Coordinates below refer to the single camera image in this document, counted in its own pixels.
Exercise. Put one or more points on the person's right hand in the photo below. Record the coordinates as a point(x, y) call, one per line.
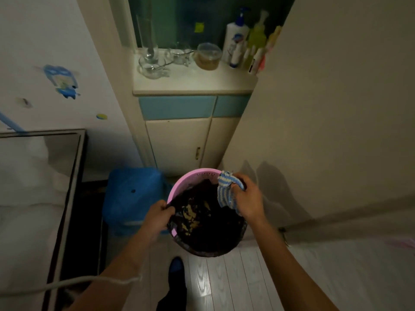
point(251, 202)

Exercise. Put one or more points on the person's left hand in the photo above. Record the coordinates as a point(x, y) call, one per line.
point(155, 218)

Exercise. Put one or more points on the person's left fingers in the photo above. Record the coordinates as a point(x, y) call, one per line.
point(168, 211)

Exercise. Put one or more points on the person's right fingers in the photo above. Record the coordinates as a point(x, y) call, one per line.
point(239, 197)

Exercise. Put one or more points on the blue striped cloth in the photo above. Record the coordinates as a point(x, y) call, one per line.
point(225, 192)

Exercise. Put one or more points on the black trash bag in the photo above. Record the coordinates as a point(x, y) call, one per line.
point(215, 238)

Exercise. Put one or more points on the person's right forearm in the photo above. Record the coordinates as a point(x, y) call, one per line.
point(285, 265)

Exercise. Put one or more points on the person's left forearm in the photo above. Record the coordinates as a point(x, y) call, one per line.
point(120, 265)

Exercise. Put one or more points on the yellowish trash scraps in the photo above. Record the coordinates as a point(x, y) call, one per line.
point(189, 216)

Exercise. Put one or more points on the pink plastic trash bin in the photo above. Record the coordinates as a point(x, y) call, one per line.
point(189, 177)

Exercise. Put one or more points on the blue plastic stool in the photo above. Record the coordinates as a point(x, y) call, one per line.
point(131, 194)

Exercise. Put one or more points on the blue slipper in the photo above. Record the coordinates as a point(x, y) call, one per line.
point(176, 265)

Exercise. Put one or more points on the narrow cream cabinet door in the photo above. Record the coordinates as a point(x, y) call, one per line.
point(220, 142)

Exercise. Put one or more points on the wide cream cabinet door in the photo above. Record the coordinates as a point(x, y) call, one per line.
point(176, 145)

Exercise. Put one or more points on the person's dark trouser leg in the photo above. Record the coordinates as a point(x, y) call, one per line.
point(175, 294)

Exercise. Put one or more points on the narrow blue drawer front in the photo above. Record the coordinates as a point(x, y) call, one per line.
point(230, 106)

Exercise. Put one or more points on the wide blue drawer front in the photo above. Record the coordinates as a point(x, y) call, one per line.
point(176, 107)

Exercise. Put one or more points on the cream cabinet with counter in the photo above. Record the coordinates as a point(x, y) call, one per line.
point(191, 82)

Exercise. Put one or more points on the dark framed glass table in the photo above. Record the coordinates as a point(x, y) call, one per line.
point(35, 204)

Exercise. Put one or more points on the white tube with dark cap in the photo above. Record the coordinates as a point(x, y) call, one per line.
point(256, 63)

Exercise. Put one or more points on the white tube with blue cap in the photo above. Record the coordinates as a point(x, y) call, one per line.
point(236, 56)

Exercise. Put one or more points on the clear lidded plastic container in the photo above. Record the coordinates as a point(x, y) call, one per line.
point(207, 58)

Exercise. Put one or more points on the clear glass pitcher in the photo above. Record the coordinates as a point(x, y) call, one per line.
point(152, 67)

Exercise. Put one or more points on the clear glass cup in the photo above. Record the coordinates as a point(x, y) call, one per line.
point(180, 56)

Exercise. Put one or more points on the white pump bottle blue cap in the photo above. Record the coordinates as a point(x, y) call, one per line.
point(234, 37)

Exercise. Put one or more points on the green pump bottle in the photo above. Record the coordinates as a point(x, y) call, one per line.
point(257, 37)

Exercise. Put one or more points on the yellow bottle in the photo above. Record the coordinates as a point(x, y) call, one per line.
point(274, 37)

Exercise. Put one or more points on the tall clear glass cylinder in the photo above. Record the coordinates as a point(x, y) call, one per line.
point(149, 45)

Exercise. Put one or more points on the yellow sticky note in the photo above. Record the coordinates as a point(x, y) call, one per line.
point(199, 27)

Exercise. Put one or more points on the dark green mirror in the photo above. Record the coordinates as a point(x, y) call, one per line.
point(181, 19)

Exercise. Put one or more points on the small yellow blue wall sticker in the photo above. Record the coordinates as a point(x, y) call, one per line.
point(101, 116)

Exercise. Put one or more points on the blue cartoon wall sticker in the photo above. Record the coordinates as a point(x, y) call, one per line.
point(63, 81)

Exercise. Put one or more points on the blue line wall sticker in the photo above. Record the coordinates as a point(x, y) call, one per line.
point(11, 123)

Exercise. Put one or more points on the small dark wall sticker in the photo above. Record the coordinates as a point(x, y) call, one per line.
point(24, 102)

